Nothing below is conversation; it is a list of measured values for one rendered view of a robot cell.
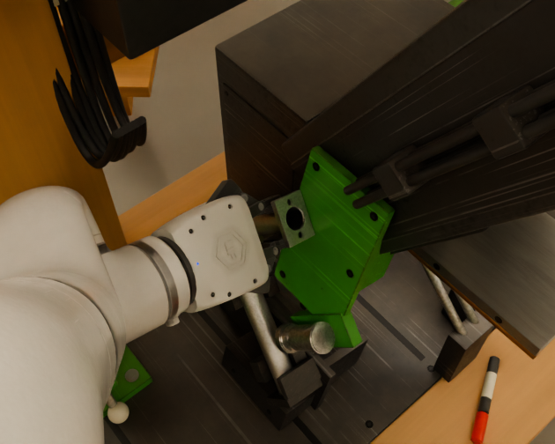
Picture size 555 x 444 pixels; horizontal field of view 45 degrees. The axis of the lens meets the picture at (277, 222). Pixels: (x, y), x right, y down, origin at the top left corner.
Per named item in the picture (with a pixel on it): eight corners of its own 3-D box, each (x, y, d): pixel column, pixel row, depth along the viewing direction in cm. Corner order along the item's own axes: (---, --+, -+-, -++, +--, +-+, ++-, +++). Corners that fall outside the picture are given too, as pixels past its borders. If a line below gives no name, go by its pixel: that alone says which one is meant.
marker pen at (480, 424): (488, 358, 98) (491, 353, 96) (499, 362, 97) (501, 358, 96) (469, 442, 91) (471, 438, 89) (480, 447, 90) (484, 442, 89)
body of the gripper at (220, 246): (198, 326, 64) (281, 280, 71) (163, 225, 62) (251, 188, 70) (159, 323, 70) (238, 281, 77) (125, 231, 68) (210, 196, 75)
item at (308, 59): (429, 180, 117) (476, 18, 90) (298, 277, 106) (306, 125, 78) (355, 122, 126) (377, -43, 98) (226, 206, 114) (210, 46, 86)
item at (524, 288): (612, 282, 82) (623, 269, 80) (531, 362, 76) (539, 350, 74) (383, 108, 100) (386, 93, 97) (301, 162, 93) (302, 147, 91)
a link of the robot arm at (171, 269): (182, 331, 62) (207, 317, 64) (151, 241, 61) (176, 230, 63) (137, 328, 69) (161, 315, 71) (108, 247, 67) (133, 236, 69)
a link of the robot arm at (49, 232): (-156, 193, 34) (-2, 216, 64) (-22, 483, 34) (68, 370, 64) (18, 125, 35) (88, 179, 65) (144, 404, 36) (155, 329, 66)
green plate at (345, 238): (378, 308, 85) (437, 186, 71) (333, 338, 81) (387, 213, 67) (317, 251, 91) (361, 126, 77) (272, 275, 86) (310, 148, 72)
